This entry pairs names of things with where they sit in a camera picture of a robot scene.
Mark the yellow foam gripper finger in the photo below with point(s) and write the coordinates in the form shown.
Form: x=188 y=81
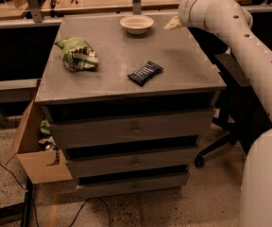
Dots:
x=173 y=24

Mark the white paper bowl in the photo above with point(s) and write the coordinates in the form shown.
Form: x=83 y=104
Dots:
x=136 y=24

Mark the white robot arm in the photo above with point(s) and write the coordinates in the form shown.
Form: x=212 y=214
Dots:
x=232 y=24

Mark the blue rxbar wrapper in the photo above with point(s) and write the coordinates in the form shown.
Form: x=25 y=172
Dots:
x=145 y=73

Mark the grey drawer cabinet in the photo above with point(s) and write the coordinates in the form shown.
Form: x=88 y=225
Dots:
x=188 y=82

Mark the green chip bag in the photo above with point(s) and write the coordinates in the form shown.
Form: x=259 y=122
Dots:
x=77 y=54

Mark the black office chair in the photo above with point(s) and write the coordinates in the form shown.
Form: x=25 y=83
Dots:
x=240 y=111

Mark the top grey drawer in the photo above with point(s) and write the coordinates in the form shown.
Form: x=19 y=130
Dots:
x=131 y=129

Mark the grey drawer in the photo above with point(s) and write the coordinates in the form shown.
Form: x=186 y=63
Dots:
x=127 y=162
x=97 y=190
x=131 y=129

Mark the bottom grey drawer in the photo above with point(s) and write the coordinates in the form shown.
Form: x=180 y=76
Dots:
x=97 y=190

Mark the middle grey drawer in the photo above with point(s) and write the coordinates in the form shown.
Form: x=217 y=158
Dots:
x=127 y=162

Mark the green item in box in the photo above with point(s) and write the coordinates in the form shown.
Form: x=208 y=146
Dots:
x=44 y=127

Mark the cardboard box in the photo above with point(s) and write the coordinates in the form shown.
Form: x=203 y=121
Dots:
x=40 y=165

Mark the black metal stand leg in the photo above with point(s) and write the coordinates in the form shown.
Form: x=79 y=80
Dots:
x=22 y=208

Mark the metal post left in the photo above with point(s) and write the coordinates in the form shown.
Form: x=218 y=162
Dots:
x=35 y=10

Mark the grey horizontal rail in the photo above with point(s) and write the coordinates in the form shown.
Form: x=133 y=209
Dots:
x=18 y=90

